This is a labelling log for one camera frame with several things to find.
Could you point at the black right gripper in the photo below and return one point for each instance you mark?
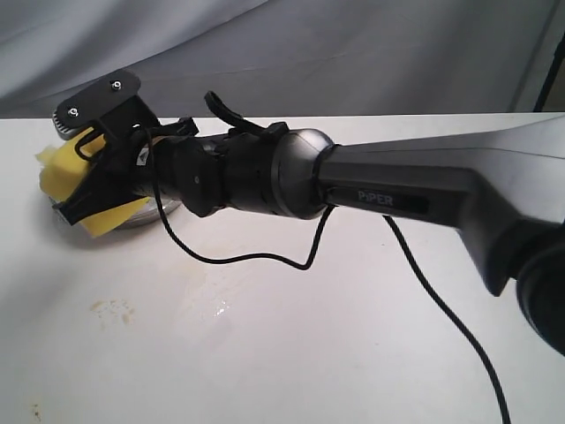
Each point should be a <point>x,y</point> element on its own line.
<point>137,165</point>

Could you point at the yellow sponge block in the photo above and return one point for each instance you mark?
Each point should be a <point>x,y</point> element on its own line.
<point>62,170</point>

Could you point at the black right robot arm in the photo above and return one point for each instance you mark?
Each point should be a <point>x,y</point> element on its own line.
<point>503,191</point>

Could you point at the round steel dish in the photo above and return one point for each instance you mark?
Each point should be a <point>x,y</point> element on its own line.
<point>147,215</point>

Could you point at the grey backdrop cloth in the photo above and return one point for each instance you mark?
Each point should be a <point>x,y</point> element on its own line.
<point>283,58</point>

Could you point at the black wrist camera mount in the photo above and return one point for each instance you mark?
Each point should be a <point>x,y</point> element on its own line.
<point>111,105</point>

